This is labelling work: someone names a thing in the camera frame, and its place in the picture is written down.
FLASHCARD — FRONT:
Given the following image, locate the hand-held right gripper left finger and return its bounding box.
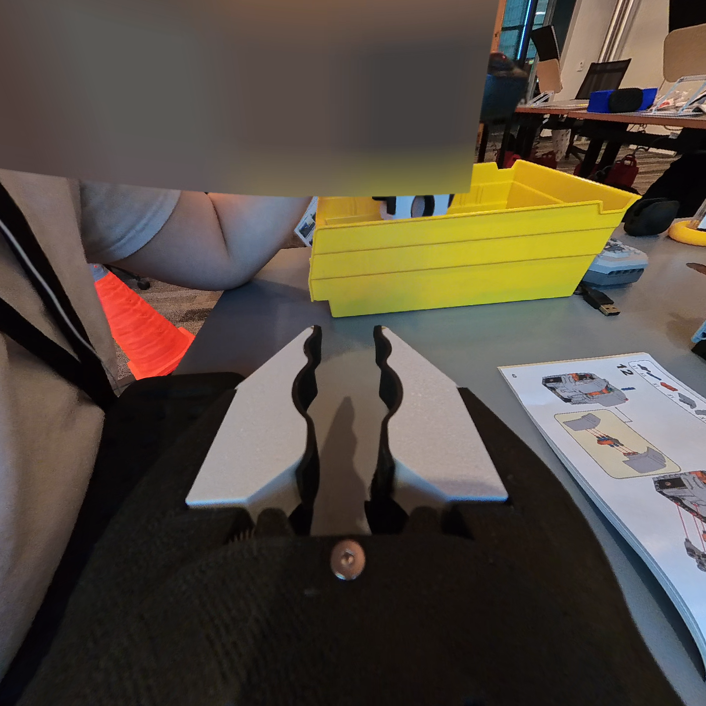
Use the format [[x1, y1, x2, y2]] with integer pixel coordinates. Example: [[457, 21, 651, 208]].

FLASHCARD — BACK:
[[185, 324, 323, 536]]

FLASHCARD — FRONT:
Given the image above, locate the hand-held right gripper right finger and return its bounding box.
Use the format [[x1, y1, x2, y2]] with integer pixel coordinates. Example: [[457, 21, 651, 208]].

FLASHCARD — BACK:
[[370, 324, 510, 536]]

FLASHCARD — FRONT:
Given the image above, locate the yellow plastic bin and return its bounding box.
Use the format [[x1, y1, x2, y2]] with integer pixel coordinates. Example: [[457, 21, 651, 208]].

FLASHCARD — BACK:
[[308, 159, 643, 320]]

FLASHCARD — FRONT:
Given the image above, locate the white instruction booklet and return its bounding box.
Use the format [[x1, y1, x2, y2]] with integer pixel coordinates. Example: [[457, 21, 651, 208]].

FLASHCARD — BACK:
[[498, 351, 706, 673]]

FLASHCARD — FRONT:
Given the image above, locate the person's left forearm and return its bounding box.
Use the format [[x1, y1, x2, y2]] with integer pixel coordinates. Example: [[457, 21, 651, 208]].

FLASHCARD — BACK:
[[118, 190, 316, 292]]

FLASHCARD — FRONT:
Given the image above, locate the grey desk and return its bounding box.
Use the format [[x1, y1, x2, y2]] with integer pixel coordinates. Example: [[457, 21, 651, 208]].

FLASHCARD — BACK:
[[171, 221, 706, 706]]

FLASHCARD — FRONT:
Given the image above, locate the cluttered brown-edged desk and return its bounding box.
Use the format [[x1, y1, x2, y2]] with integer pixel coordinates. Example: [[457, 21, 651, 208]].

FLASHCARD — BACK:
[[513, 102, 706, 180]]

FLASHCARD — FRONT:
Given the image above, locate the white printed card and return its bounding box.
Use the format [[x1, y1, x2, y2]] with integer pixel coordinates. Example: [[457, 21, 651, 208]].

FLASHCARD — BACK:
[[293, 197, 320, 248]]

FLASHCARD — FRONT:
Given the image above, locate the person's light shirt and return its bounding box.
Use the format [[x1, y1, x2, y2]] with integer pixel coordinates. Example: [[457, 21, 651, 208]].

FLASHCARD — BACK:
[[0, 168, 184, 690]]

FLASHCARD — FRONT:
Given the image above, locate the black usb dongle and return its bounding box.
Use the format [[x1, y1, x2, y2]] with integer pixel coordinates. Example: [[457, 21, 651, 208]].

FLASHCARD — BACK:
[[574, 281, 622, 319]]

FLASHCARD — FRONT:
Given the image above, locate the grey battery box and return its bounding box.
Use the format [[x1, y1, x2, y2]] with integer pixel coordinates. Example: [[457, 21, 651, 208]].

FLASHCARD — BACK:
[[582, 238, 650, 289]]

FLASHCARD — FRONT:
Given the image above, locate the blue plastic tray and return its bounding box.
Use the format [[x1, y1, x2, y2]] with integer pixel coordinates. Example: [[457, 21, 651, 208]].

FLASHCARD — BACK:
[[586, 87, 659, 115]]

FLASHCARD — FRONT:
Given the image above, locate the red bag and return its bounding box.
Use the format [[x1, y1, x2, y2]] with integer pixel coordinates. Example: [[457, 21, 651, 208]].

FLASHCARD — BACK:
[[600, 153, 641, 187]]

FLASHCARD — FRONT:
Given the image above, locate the black mesh chair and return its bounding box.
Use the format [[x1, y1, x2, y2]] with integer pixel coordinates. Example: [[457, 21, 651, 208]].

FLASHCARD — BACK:
[[574, 58, 633, 103]]

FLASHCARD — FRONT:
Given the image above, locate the black pouch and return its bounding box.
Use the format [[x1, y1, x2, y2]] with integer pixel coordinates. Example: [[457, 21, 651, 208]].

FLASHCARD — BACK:
[[607, 87, 646, 114]]

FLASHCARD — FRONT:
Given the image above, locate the black shoulder strap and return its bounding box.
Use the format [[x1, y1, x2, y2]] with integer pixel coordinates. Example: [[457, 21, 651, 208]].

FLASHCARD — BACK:
[[0, 185, 119, 413]]

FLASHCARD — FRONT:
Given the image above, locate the yellow ring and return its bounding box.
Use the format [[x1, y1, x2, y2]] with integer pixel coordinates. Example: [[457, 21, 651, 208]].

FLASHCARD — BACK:
[[667, 218, 706, 247]]

